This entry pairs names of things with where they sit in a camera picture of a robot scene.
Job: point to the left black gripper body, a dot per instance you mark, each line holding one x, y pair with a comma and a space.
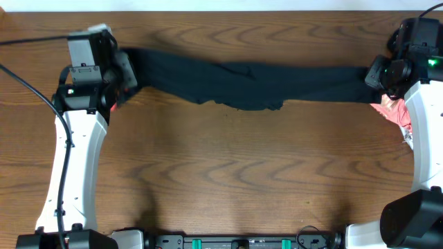
128, 72

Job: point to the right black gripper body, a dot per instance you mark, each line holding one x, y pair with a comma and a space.
374, 77

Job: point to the black leggings red waistband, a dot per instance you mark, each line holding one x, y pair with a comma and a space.
249, 86

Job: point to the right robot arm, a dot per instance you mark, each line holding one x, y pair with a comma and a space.
414, 74

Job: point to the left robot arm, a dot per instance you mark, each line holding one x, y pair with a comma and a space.
87, 90

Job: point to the pink garment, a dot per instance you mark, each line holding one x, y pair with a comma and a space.
394, 111

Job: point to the white floral garment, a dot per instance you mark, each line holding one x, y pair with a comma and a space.
407, 135

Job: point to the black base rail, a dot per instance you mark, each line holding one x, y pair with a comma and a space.
308, 237

